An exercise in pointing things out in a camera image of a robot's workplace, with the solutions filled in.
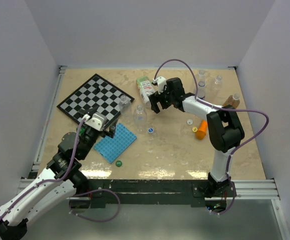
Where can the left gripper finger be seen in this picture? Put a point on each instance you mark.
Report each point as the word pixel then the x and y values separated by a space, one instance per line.
pixel 111 130
pixel 89 112

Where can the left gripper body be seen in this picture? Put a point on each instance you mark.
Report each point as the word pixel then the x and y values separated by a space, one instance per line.
pixel 90 137

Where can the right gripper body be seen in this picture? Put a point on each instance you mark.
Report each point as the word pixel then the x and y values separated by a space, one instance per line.
pixel 165 99

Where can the juice bottle with white label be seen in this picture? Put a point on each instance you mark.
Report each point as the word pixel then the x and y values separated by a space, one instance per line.
pixel 145 89

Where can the green bottle cap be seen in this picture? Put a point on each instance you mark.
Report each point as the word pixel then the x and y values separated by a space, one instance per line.
pixel 118 163

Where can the green plastic bottle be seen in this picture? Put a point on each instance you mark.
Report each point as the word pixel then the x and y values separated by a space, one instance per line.
pixel 80 130

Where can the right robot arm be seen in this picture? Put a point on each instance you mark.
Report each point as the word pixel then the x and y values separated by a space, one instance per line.
pixel 225 129

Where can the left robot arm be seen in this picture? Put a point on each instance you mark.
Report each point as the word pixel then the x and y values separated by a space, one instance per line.
pixel 61 178

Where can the blue label water bottle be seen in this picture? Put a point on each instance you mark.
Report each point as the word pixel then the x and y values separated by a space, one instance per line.
pixel 201 90

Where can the clear bottle back row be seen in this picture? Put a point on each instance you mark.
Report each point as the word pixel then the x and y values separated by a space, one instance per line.
pixel 201 76

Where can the orange tea bottle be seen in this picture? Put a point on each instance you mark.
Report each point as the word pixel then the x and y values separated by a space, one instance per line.
pixel 233 100

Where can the blue studded baseplate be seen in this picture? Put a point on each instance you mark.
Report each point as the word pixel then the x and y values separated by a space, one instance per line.
pixel 111 148

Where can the black white chessboard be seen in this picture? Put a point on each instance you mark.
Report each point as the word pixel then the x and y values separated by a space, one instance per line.
pixel 86 97

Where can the orange plastic carrot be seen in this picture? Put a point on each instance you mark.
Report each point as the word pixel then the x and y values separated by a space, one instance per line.
pixel 202 130

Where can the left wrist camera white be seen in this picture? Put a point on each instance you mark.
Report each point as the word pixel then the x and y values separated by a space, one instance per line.
pixel 96 121

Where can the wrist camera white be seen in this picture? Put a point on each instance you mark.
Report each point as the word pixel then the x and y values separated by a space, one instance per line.
pixel 96 121
pixel 160 83

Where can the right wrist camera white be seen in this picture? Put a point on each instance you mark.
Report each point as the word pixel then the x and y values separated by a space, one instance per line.
pixel 160 83

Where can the aluminium frame rail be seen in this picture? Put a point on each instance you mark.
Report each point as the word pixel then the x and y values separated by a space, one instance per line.
pixel 44 136

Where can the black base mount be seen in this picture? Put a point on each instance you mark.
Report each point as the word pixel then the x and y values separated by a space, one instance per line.
pixel 153 192

